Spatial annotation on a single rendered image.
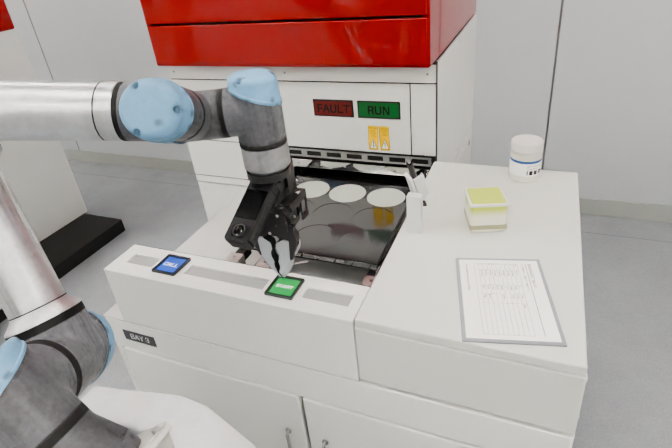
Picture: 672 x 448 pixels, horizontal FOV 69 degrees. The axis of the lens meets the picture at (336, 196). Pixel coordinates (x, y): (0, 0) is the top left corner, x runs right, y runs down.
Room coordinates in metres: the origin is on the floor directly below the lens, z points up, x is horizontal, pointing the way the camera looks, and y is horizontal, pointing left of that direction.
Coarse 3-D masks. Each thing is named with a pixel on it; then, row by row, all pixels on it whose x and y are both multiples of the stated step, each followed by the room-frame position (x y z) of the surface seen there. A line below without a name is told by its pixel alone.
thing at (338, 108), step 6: (318, 102) 1.30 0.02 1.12; (324, 102) 1.30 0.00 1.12; (330, 102) 1.29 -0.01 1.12; (336, 102) 1.28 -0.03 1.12; (342, 102) 1.27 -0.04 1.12; (348, 102) 1.27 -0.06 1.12; (318, 108) 1.31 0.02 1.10; (324, 108) 1.30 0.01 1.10; (330, 108) 1.29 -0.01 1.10; (336, 108) 1.28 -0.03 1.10; (342, 108) 1.27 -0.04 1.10; (348, 108) 1.27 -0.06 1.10; (318, 114) 1.31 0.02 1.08; (324, 114) 1.30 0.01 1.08; (330, 114) 1.29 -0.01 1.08; (336, 114) 1.28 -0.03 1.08; (342, 114) 1.28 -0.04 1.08; (348, 114) 1.27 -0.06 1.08
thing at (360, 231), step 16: (368, 192) 1.15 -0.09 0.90; (304, 208) 1.11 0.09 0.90; (320, 208) 1.10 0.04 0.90; (336, 208) 1.09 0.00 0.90; (352, 208) 1.08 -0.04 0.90; (368, 208) 1.07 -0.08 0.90; (384, 208) 1.06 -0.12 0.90; (400, 208) 1.05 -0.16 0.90; (304, 224) 1.03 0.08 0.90; (320, 224) 1.02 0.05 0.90; (336, 224) 1.01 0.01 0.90; (352, 224) 1.00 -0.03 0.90; (368, 224) 1.00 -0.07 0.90; (384, 224) 0.99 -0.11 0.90; (304, 240) 0.96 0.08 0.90; (320, 240) 0.95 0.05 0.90; (336, 240) 0.94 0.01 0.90; (352, 240) 0.94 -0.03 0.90; (368, 240) 0.93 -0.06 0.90; (384, 240) 0.92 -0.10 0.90; (336, 256) 0.88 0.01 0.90; (352, 256) 0.87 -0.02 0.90; (368, 256) 0.87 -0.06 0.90
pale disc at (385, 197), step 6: (372, 192) 1.15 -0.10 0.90; (378, 192) 1.15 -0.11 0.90; (384, 192) 1.15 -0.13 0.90; (390, 192) 1.14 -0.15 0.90; (396, 192) 1.14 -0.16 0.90; (402, 192) 1.13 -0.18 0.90; (372, 198) 1.12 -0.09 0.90; (378, 198) 1.12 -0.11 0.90; (384, 198) 1.11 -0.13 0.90; (390, 198) 1.11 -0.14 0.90; (396, 198) 1.11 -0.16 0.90; (402, 198) 1.10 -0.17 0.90; (372, 204) 1.09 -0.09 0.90; (378, 204) 1.09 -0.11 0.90; (384, 204) 1.08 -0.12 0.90; (390, 204) 1.08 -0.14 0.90; (396, 204) 1.08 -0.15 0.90
